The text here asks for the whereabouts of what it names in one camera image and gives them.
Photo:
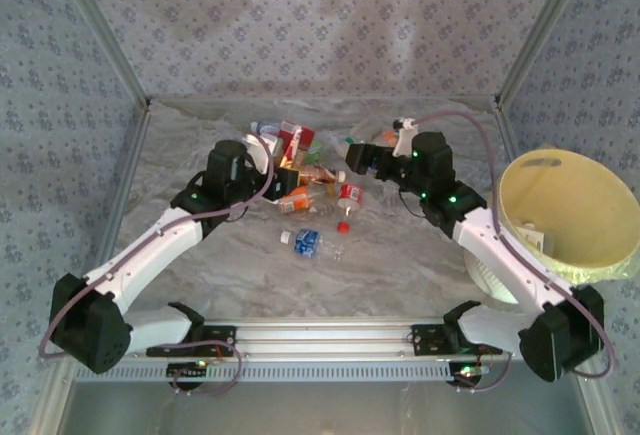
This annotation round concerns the red white drink carton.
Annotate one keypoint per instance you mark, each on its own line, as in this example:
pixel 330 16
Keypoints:
pixel 289 135

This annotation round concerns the left controller circuit board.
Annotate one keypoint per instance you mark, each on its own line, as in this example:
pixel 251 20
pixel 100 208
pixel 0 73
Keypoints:
pixel 187 369

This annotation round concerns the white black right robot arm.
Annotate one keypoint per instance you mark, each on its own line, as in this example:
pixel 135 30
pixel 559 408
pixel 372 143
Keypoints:
pixel 500 255

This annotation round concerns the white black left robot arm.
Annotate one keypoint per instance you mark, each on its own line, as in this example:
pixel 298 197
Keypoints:
pixel 150 250

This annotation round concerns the purple label clear bottle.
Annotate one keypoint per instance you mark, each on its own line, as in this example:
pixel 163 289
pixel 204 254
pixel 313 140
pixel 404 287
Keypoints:
pixel 267 129

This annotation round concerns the red bottle cap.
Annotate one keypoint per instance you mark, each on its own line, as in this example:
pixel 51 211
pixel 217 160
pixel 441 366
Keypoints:
pixel 343 227

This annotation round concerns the right controller circuit board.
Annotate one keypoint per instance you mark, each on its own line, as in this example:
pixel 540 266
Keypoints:
pixel 467 371

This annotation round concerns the aluminium left corner post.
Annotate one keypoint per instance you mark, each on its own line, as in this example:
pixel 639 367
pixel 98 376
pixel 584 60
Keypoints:
pixel 106 30

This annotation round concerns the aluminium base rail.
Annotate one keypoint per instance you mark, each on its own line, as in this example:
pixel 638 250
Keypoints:
pixel 325 337

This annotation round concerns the controller circuit board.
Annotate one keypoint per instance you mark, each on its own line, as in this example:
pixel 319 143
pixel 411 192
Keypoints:
pixel 467 371
pixel 187 369

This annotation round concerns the aluminium left side rail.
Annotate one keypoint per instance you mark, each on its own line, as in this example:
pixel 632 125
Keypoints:
pixel 128 170

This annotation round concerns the dark red drink carton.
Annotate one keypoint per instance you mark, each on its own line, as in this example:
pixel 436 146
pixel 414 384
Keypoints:
pixel 306 142

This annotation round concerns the clear ribbed plastic bottle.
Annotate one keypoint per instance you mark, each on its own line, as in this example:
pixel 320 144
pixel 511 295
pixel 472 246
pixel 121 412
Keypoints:
pixel 361 131

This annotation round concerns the aluminium right corner post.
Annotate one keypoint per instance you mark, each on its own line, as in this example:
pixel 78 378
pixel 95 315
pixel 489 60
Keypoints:
pixel 540 30

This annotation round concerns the white plastic bin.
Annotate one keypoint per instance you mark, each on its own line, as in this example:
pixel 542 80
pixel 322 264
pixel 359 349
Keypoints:
pixel 485 275

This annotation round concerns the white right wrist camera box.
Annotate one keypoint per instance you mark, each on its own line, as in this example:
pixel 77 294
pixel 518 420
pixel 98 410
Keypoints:
pixel 404 142

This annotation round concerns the aluminium corner post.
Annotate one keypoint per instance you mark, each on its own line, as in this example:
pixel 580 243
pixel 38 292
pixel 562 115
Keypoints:
pixel 106 30
pixel 540 30

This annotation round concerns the red label drink bottle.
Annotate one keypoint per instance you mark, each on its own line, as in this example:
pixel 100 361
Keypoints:
pixel 350 194

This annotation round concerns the aluminium right side rail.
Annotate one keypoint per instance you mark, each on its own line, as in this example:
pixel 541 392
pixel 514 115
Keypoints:
pixel 507 130

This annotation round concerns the orange red label bottle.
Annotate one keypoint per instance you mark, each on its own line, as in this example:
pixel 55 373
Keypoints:
pixel 297 202

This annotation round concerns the blue label water bottle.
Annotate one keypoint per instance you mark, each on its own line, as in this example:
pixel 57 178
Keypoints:
pixel 306 243

